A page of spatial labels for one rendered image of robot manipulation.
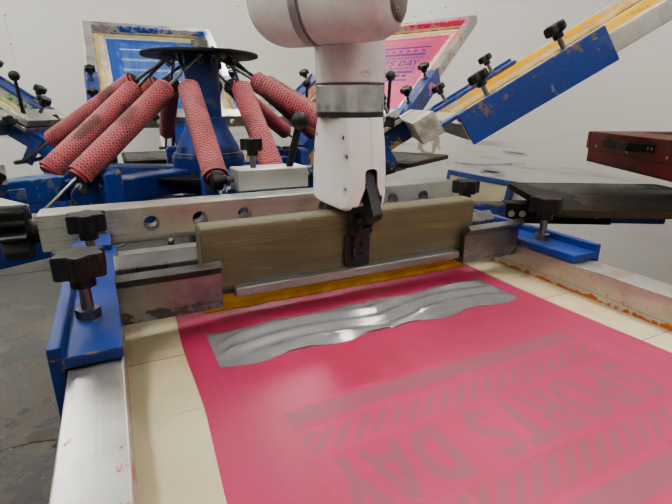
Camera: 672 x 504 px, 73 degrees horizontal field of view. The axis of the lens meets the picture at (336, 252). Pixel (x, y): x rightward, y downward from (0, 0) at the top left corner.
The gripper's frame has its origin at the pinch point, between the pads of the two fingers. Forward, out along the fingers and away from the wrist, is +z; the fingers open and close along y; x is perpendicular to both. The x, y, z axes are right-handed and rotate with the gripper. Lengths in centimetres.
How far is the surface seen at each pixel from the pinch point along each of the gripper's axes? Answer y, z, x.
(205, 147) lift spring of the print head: -49, -8, -7
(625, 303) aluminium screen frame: 19.0, 5.0, 25.0
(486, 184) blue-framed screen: -178, 35, 195
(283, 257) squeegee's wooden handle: 1.5, -0.2, -8.9
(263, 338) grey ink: 8.5, 5.2, -13.7
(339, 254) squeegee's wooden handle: 1.5, 0.5, -2.1
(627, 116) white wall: -96, -10, 200
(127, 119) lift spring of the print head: -64, -13, -21
